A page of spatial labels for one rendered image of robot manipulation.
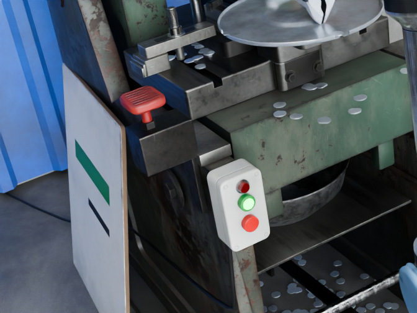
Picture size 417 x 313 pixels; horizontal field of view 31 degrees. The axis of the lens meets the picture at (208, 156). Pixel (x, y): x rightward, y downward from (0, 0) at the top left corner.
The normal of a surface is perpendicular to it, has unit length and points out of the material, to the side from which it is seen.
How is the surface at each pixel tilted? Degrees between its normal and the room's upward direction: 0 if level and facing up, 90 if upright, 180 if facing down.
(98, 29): 73
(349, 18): 2
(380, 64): 0
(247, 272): 90
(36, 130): 90
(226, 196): 90
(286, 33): 2
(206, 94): 90
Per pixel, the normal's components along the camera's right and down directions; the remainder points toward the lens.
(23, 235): -0.17, -0.87
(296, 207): 0.27, 0.64
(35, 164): 0.46, 0.36
